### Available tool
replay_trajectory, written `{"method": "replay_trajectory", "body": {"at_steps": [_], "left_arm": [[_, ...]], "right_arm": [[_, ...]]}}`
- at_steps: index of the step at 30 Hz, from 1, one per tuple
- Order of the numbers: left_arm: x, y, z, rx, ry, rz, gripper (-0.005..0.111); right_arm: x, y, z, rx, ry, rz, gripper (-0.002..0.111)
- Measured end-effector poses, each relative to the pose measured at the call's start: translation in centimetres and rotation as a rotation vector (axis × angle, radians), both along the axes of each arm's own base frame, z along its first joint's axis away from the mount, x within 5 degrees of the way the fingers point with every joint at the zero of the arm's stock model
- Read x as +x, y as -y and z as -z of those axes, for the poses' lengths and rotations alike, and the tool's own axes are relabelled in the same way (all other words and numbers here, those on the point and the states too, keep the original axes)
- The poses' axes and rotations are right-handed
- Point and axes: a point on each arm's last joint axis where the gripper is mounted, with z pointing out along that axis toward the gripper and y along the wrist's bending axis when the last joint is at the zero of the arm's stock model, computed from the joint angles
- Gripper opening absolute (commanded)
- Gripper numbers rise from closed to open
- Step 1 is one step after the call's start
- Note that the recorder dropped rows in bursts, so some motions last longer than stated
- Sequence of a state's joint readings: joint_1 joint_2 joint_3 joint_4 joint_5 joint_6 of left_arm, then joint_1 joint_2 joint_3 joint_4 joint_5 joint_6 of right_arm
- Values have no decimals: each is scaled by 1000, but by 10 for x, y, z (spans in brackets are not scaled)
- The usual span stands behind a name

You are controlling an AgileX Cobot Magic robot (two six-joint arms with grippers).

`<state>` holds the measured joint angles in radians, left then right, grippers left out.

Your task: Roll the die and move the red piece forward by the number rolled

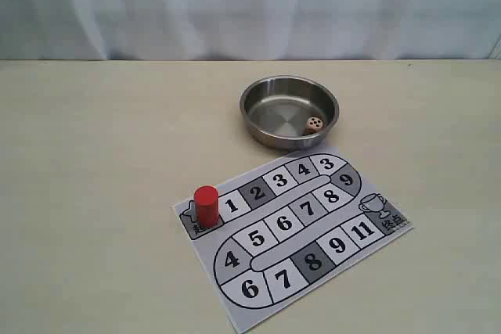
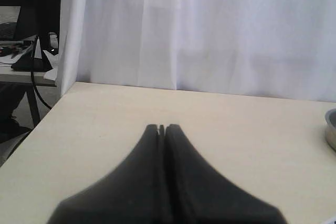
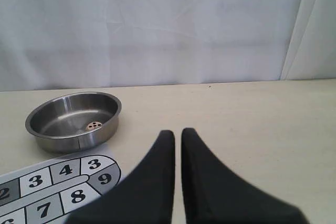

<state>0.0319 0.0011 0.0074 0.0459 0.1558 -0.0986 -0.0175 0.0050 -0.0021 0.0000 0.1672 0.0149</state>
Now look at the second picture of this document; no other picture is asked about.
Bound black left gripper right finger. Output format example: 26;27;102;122
164;124;286;223

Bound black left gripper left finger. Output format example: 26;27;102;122
48;124;166;223

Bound steel bowl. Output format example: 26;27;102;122
325;109;336;151

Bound grey side desk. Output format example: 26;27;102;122
0;35;57;129

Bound white backdrop curtain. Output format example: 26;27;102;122
57;0;335;102

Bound black computer monitor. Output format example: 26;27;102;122
1;6;52;72

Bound black hanging cable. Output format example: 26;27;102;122
29;34;53;110

